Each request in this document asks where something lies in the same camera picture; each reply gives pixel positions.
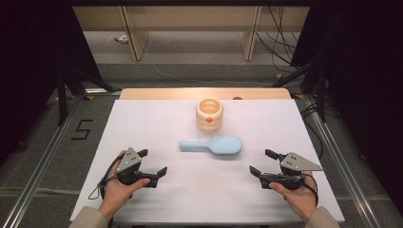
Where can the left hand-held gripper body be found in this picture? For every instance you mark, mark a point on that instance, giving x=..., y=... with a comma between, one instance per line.
x=128, y=161

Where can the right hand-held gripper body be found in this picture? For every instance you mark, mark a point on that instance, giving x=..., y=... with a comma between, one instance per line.
x=294, y=163

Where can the light blue hairbrush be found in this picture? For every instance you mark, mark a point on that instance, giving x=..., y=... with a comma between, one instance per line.
x=221, y=145

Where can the person's left hand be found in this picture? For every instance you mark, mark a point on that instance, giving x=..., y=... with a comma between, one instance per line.
x=117, y=194

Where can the person's right hand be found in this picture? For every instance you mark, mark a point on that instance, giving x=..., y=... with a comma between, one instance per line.
x=301, y=199

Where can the white board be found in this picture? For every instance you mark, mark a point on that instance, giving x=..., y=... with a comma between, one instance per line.
x=142, y=126

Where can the yellow floor tape piece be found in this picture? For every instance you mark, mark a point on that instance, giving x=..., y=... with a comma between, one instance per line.
x=89, y=97
x=299, y=96
x=279, y=76

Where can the black tripod stand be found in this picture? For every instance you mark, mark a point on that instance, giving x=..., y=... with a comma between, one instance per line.
x=63, y=95
x=320, y=95

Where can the black curtain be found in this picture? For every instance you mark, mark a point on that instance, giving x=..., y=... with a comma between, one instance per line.
x=31, y=63
x=364, y=79

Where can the light wooden desk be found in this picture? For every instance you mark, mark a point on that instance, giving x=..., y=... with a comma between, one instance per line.
x=190, y=17

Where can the long metal floor rail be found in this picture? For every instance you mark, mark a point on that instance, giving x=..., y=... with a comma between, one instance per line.
x=342, y=164
x=41, y=171

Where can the short metal floor rail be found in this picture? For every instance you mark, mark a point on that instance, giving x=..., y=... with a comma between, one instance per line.
x=101, y=91

